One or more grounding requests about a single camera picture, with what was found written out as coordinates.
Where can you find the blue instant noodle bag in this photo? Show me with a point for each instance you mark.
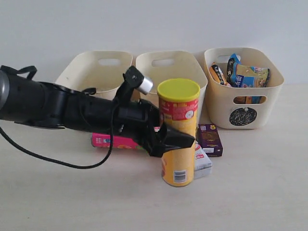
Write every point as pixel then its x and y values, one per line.
pixel 243 76

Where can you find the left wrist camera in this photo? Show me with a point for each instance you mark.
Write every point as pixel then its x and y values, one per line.
pixel 133 80

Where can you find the white blue milk carton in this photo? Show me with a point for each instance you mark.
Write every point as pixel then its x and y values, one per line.
pixel 202 163

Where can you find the left cream bin triangle mark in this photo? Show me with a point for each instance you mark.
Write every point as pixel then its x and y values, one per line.
pixel 96 69

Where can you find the right cream bin circle mark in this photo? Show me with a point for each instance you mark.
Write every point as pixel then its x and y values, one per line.
pixel 219 99

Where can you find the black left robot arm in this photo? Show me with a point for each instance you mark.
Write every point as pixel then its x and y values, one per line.
pixel 51 106

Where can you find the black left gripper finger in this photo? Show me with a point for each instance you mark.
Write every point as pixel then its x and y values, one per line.
pixel 168 139

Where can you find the pink chips can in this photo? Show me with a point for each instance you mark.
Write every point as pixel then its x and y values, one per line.
pixel 103 141

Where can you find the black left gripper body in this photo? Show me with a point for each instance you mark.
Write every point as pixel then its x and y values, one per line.
pixel 141 123

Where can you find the middle cream bin square mark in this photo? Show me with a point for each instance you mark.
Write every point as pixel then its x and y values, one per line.
pixel 163 65

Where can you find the orange instant noodle bag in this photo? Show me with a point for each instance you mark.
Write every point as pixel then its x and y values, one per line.
pixel 219 77

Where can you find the purple drink carton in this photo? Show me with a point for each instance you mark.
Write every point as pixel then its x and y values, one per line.
pixel 208 138

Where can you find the yellow chips can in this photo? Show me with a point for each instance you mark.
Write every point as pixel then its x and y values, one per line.
pixel 178 106

